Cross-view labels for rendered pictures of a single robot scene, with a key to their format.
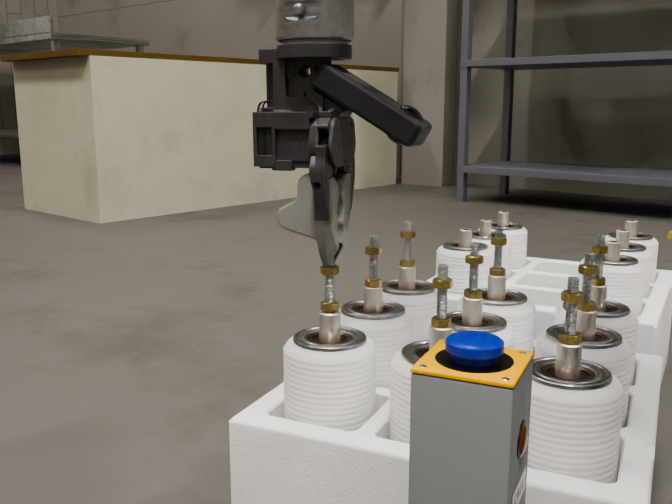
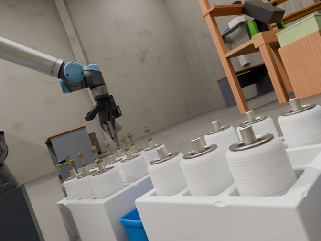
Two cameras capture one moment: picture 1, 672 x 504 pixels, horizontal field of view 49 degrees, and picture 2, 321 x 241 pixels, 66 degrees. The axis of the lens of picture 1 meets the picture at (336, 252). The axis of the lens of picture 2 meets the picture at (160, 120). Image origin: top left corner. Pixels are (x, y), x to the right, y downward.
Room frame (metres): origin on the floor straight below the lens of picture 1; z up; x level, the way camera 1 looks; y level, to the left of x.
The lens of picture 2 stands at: (1.35, -0.98, 0.34)
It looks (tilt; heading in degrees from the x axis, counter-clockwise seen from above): 0 degrees down; 111
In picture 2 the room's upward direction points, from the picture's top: 20 degrees counter-clockwise
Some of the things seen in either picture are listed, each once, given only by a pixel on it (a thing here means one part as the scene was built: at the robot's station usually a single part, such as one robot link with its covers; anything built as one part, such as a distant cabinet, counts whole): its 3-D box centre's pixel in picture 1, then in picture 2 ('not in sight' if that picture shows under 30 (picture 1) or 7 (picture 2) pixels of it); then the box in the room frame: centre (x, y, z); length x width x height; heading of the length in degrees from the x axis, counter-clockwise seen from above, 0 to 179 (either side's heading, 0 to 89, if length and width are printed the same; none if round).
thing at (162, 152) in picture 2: (612, 252); (162, 153); (1.11, -0.43, 0.26); 0.02 x 0.02 x 0.03
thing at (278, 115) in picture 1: (307, 109); (107, 108); (0.73, 0.03, 0.48); 0.09 x 0.08 x 0.12; 71
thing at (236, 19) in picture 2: not in sight; (236, 21); (1.67, 7.60, 2.46); 0.42 x 0.35 x 0.24; 139
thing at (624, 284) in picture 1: (607, 316); (177, 193); (1.11, -0.43, 0.16); 0.10 x 0.10 x 0.18
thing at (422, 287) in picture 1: (406, 287); (153, 147); (0.94, -0.09, 0.25); 0.08 x 0.08 x 0.01
